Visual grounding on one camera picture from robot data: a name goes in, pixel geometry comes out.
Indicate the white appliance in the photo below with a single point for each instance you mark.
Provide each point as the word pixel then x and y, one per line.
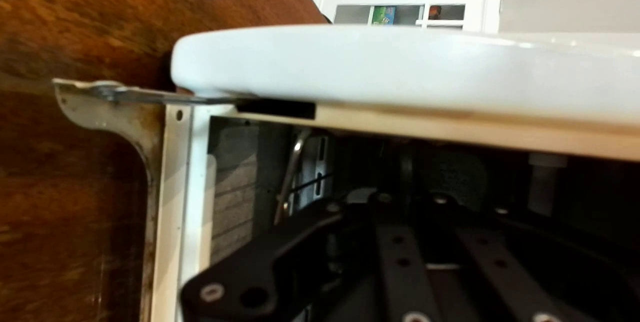
pixel 172 222

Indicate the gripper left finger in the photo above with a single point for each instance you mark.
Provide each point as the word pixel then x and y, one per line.
pixel 405 262

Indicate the white appliance door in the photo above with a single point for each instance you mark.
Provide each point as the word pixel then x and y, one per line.
pixel 400 66

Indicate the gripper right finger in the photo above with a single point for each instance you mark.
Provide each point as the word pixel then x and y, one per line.
pixel 505 272

